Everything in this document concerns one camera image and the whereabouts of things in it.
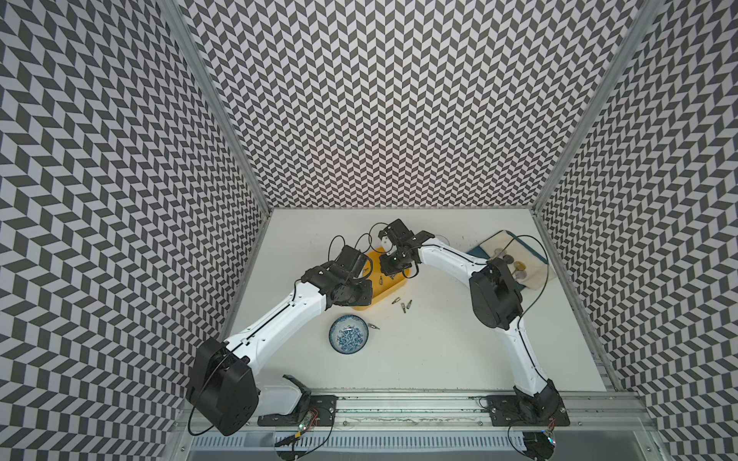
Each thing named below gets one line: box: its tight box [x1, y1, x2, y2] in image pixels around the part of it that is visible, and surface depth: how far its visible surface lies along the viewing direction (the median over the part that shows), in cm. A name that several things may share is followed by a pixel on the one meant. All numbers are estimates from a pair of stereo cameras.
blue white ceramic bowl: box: [328, 314, 369, 355], surface depth 86 cm
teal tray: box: [466, 229, 550, 269], surface depth 107 cm
